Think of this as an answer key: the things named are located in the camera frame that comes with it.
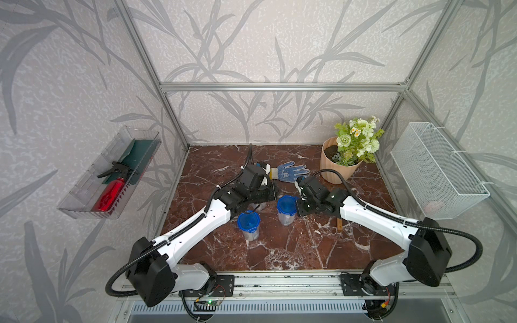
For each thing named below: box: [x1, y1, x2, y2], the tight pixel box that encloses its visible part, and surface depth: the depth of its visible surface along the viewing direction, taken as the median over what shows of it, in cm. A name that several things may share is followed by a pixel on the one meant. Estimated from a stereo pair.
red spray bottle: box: [96, 161, 139, 212], surface depth 62 cm
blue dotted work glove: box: [269, 160, 310, 183], surface depth 110 cm
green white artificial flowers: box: [331, 115, 385, 167], surface depth 87 cm
